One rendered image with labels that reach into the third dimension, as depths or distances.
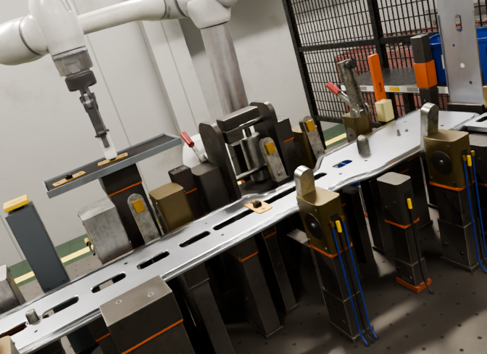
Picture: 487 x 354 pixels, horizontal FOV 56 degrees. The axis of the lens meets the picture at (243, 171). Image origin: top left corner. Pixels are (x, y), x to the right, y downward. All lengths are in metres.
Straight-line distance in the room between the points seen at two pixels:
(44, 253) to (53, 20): 0.58
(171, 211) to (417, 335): 0.62
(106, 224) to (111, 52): 3.17
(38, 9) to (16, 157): 3.03
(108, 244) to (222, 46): 0.82
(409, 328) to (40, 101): 3.54
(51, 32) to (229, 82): 0.66
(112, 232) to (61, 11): 0.54
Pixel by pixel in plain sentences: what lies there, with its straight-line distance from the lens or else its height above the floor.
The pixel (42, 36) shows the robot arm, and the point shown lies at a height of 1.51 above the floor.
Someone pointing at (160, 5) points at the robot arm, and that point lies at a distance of 1.63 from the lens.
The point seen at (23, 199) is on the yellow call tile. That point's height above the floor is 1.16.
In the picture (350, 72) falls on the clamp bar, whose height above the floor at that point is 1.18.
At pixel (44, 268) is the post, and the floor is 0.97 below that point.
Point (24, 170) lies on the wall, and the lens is 4.23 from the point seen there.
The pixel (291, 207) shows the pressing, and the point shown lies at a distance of 1.05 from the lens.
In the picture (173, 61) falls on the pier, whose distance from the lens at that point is 4.13.
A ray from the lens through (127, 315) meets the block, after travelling 0.83.
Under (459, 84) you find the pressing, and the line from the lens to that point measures 1.51.
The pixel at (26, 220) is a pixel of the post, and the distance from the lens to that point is 1.28.
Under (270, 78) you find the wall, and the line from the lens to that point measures 4.63.
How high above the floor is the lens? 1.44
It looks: 19 degrees down
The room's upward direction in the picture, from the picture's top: 17 degrees counter-clockwise
